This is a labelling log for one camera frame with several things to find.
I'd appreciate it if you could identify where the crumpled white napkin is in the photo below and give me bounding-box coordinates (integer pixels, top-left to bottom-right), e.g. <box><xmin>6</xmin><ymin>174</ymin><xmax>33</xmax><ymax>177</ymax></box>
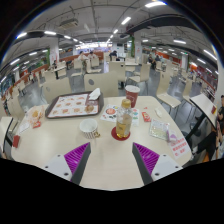
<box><xmin>88</xmin><ymin>87</ymin><xmax>102</xmax><ymax>101</ymax></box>

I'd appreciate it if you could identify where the white printed card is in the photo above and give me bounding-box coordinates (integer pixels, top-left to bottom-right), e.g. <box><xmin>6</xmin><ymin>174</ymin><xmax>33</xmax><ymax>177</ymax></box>
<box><xmin>15</xmin><ymin>119</ymin><xmax>32</xmax><ymax>134</ymax></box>

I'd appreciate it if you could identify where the colourful printed leaflet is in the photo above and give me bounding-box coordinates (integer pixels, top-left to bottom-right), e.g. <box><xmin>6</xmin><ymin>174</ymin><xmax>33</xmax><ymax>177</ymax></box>
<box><xmin>99</xmin><ymin>104</ymin><xmax>141</xmax><ymax>127</ymax></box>

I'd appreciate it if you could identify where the white patterned mug, gold handle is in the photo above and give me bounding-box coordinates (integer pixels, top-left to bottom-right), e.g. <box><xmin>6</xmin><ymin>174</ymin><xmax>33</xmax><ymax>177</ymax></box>
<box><xmin>78</xmin><ymin>118</ymin><xmax>101</xmax><ymax>140</ymax></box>

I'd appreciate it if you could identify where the brown fried food piece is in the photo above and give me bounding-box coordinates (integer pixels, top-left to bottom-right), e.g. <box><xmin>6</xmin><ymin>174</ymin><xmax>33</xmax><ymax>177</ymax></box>
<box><xmin>84</xmin><ymin>103</ymin><xmax>96</xmax><ymax>114</ymax></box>

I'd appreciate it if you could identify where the clear bottle with yellow drink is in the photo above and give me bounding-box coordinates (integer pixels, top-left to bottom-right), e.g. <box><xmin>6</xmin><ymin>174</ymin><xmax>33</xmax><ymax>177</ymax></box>
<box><xmin>115</xmin><ymin>98</ymin><xmax>134</xmax><ymax>139</ymax></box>

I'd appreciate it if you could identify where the red paper carton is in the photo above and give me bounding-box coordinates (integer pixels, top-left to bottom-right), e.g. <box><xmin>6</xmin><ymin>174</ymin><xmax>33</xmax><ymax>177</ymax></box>
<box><xmin>12</xmin><ymin>134</ymin><xmax>22</xmax><ymax>149</ymax></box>

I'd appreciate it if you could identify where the printed paper tray liner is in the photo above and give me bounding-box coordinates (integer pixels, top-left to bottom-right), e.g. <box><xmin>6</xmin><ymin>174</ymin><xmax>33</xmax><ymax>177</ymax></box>
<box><xmin>48</xmin><ymin>93</ymin><xmax>91</xmax><ymax>118</ymax></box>

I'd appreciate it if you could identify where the group of beige chairs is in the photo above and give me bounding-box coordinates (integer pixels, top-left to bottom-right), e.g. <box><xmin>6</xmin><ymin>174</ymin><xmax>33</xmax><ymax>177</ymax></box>
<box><xmin>0</xmin><ymin>56</ymin><xmax>214</xmax><ymax>114</ymax></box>

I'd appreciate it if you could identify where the pink notice sticker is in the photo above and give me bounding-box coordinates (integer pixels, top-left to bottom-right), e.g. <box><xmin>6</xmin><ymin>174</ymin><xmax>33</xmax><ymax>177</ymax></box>
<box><xmin>168</xmin><ymin>136</ymin><xmax>192</xmax><ymax>158</ymax></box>

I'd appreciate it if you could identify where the ceiling air conditioner unit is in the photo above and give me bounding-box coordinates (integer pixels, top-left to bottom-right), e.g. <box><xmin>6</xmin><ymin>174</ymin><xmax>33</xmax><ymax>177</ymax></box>
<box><xmin>59</xmin><ymin>18</ymin><xmax>80</xmax><ymax>29</ymax></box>

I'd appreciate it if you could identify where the red paper cup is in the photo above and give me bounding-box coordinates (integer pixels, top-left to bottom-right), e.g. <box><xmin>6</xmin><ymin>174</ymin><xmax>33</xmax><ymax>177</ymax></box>
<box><xmin>124</xmin><ymin>84</ymin><xmax>141</xmax><ymax>108</ymax></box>

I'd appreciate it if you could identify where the flat round red coaster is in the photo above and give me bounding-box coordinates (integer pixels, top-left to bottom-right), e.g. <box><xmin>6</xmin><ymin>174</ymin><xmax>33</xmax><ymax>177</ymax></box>
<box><xmin>110</xmin><ymin>125</ymin><xmax>132</xmax><ymax>142</ymax></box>

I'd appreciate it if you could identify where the beige chair with round hole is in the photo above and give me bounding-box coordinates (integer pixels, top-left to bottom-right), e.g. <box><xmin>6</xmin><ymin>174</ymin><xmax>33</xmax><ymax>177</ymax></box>
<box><xmin>41</xmin><ymin>77</ymin><xmax>73</xmax><ymax>104</ymax></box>
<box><xmin>83</xmin><ymin>71</ymin><xmax>119</xmax><ymax>98</ymax></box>

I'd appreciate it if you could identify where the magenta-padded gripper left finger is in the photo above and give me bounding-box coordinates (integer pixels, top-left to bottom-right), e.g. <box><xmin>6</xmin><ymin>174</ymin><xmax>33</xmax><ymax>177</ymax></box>
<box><xmin>40</xmin><ymin>142</ymin><xmax>92</xmax><ymax>185</ymax></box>

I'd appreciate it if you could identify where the beige side table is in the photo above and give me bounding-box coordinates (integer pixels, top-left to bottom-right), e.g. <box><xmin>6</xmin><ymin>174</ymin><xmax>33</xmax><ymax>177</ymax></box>
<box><xmin>189</xmin><ymin>93</ymin><xmax>219</xmax><ymax>129</ymax></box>
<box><xmin>0</xmin><ymin>116</ymin><xmax>14</xmax><ymax>144</ymax></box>

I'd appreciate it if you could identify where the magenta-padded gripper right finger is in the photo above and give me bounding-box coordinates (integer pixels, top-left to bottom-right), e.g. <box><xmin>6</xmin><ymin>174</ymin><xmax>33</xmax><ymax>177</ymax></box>
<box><xmin>131</xmin><ymin>142</ymin><xmax>184</xmax><ymax>186</ymax></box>

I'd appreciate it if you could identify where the dark brown food tray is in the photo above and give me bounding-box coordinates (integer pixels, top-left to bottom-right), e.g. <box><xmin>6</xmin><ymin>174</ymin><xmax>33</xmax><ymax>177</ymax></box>
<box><xmin>44</xmin><ymin>90</ymin><xmax>105</xmax><ymax>120</ymax></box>

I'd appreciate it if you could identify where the clear plastic bag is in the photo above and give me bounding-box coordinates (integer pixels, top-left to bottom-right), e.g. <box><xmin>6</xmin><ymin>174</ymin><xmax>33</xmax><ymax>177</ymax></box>
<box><xmin>148</xmin><ymin>118</ymin><xmax>179</xmax><ymax>144</ymax></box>

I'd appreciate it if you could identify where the group of ceiling lights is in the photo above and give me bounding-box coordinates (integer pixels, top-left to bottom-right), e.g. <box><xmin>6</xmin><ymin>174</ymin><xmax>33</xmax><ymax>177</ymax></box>
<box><xmin>0</xmin><ymin>0</ymin><xmax>219</xmax><ymax>84</ymax></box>

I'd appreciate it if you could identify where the person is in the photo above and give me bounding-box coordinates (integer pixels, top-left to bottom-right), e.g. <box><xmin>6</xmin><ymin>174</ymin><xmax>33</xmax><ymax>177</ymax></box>
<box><xmin>77</xmin><ymin>50</ymin><xmax>87</xmax><ymax>63</ymax></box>
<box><xmin>146</xmin><ymin>53</ymin><xmax>157</xmax><ymax>70</ymax></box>
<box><xmin>87</xmin><ymin>50</ymin><xmax>98</xmax><ymax>62</ymax></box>
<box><xmin>109</xmin><ymin>50</ymin><xmax>119</xmax><ymax>62</ymax></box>
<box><xmin>196</xmin><ymin>121</ymin><xmax>224</xmax><ymax>163</ymax></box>
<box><xmin>215</xmin><ymin>94</ymin><xmax>224</xmax><ymax>132</ymax></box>

